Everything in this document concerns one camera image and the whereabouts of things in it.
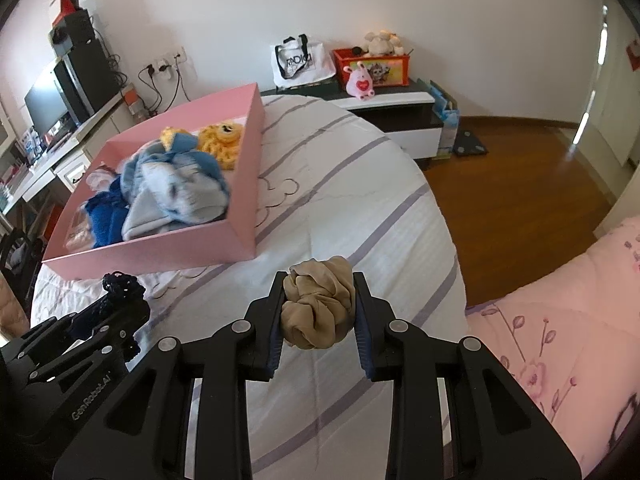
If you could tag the white desk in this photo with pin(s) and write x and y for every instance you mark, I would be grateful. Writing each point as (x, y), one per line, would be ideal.
(95, 120)

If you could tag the red white box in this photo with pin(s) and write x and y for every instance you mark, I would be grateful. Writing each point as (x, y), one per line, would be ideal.
(67, 5)

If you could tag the white striped quilt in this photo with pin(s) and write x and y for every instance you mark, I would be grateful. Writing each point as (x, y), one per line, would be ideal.
(350, 210)

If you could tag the orange storage box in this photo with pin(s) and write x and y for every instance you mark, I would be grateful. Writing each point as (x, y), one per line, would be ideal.
(52, 221)

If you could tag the clear plastic bag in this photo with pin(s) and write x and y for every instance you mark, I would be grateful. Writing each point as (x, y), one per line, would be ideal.
(80, 230)

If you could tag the white tote bag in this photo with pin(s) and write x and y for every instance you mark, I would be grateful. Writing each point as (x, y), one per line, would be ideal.
(300, 62)

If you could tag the dark bathroom scale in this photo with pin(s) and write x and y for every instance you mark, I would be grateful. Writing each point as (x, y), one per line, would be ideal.
(470, 144)

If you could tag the white blue baby cloth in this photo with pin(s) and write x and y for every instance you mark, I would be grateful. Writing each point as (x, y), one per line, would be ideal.
(195, 195)

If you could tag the white wall sockets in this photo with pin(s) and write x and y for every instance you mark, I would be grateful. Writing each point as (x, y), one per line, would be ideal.
(167, 60)

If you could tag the beige cloth bundle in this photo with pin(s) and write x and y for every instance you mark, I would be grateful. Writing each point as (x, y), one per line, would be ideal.
(315, 310)

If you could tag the red door decoration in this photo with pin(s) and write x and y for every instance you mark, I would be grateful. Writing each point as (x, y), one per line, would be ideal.
(634, 54)

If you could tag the pink cardboard box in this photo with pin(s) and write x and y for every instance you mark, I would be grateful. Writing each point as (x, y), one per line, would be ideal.
(175, 255)

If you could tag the black computer monitor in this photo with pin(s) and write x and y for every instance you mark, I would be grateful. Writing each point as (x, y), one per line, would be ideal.
(45, 100)

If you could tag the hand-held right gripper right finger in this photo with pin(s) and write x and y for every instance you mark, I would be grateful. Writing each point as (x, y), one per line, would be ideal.
(362, 332)

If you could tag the pink plush toy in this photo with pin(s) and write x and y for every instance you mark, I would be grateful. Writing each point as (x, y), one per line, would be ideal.
(361, 82)

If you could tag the dark navy crocheted piece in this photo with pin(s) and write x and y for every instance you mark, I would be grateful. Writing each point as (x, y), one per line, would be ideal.
(122, 285)

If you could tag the pink floral blanket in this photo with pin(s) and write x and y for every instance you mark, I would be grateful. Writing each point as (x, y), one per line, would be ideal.
(575, 335)

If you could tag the black box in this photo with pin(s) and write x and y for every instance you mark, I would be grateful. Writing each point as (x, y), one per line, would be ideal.
(75, 27)

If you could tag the cream plush toy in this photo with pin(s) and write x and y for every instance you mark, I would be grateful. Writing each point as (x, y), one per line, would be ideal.
(380, 42)

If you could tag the blue white packet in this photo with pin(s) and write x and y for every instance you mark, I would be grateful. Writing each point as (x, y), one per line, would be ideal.
(32, 146)

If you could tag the black computer tower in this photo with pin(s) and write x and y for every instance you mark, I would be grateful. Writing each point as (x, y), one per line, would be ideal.
(90, 80)

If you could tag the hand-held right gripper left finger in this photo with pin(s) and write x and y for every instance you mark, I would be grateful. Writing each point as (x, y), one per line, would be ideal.
(275, 332)

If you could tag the orange toy box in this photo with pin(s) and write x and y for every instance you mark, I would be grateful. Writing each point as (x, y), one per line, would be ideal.
(392, 70)

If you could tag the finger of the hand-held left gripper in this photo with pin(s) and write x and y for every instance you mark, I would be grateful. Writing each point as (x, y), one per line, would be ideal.
(100, 355)
(60, 326)

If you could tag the blue knitted hat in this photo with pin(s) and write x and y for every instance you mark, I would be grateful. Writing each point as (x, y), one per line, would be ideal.
(107, 215)

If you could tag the black chair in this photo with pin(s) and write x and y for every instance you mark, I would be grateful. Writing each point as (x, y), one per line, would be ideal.
(15, 260)

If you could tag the blue packets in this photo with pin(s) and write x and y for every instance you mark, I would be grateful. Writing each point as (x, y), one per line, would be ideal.
(447, 120)

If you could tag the white desk drawer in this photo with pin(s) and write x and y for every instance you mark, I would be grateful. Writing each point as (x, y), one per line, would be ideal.
(70, 174)

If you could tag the pink white cloth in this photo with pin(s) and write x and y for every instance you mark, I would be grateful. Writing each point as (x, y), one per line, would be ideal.
(100, 177)

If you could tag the black white media cabinet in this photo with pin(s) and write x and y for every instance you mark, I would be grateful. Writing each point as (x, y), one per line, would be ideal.
(400, 125)

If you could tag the orange white device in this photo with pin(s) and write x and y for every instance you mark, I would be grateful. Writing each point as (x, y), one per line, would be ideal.
(131, 97)

